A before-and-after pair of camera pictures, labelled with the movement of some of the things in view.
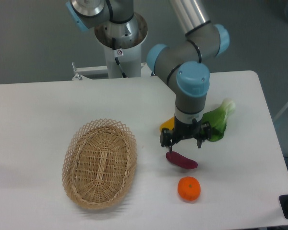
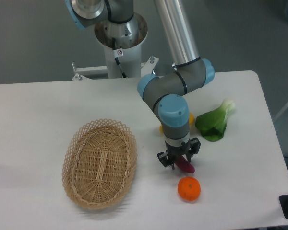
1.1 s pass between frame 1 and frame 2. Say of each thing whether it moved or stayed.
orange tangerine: stayed
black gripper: moved
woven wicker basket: stayed
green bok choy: stayed
